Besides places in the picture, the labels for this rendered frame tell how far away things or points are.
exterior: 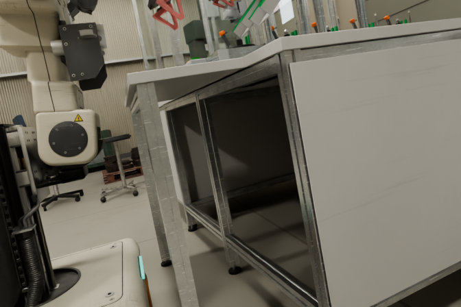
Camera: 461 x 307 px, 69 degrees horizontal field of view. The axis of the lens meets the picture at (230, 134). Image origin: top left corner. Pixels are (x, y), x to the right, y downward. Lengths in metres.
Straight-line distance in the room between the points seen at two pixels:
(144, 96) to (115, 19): 8.75
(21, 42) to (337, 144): 0.92
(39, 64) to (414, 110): 1.07
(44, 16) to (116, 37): 8.36
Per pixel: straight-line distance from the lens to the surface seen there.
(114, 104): 9.23
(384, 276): 1.02
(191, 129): 2.23
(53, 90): 1.10
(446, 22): 1.17
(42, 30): 1.16
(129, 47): 9.45
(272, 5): 1.13
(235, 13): 1.60
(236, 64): 0.95
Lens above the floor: 0.72
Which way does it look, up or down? 4 degrees down
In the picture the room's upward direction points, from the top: 11 degrees counter-clockwise
